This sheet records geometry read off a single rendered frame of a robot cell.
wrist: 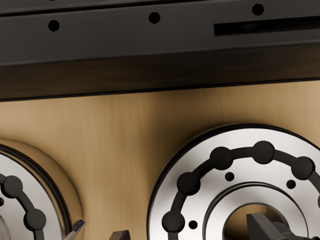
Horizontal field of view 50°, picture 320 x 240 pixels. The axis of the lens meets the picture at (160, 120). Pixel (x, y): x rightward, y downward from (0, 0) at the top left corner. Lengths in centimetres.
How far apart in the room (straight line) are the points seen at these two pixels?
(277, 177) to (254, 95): 5
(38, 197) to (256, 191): 10
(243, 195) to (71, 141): 10
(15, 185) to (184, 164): 9
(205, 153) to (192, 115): 4
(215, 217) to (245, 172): 3
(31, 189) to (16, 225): 2
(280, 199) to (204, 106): 7
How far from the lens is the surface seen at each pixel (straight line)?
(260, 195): 17
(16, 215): 19
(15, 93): 19
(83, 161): 21
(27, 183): 18
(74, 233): 18
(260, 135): 17
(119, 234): 16
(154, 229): 17
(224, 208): 17
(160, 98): 20
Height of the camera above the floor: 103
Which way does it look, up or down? 87 degrees down
